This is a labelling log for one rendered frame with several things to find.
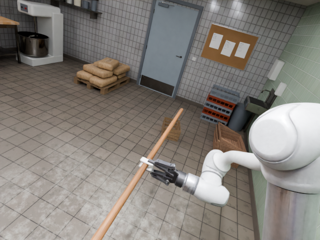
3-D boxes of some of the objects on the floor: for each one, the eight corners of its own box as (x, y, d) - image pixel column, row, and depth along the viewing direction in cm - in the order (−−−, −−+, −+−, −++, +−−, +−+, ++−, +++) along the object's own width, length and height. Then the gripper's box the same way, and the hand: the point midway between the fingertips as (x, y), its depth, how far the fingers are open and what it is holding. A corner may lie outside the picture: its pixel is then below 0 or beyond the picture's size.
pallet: (104, 95, 424) (104, 88, 417) (73, 82, 438) (74, 76, 431) (129, 82, 527) (130, 77, 520) (104, 73, 541) (104, 68, 534)
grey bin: (242, 134, 428) (254, 112, 402) (225, 127, 435) (236, 106, 409) (241, 126, 461) (252, 106, 435) (226, 121, 468) (235, 100, 442)
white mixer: (34, 68, 452) (29, 4, 389) (12, 59, 464) (4, -4, 401) (65, 62, 538) (66, 9, 475) (46, 55, 550) (45, 2, 487)
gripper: (187, 174, 86) (140, 153, 91) (177, 197, 94) (134, 177, 98) (191, 164, 93) (146, 145, 97) (181, 186, 101) (140, 168, 105)
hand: (146, 164), depth 97 cm, fingers closed on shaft, 3 cm apart
